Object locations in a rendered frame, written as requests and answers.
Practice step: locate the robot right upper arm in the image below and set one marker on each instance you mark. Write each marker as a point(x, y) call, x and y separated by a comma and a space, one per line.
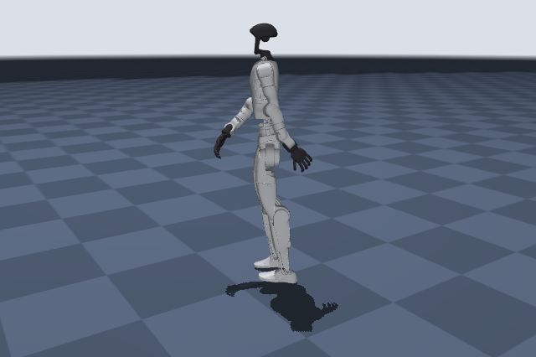
point(248, 104)

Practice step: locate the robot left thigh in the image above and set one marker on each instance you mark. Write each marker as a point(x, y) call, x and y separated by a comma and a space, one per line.
point(266, 180)

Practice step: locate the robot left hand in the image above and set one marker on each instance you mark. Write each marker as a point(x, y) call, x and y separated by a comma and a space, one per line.
point(298, 154)

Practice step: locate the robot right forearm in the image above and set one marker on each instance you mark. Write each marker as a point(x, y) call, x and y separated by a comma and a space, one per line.
point(239, 119)

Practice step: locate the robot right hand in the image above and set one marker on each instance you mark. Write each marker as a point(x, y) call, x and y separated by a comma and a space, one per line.
point(220, 141)

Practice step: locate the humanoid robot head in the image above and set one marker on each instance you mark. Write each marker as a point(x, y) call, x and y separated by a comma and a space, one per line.
point(263, 31)

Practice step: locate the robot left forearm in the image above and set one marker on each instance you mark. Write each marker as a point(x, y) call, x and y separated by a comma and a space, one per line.
point(277, 121)

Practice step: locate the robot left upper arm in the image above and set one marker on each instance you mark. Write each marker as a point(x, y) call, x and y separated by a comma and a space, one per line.
point(265, 74)

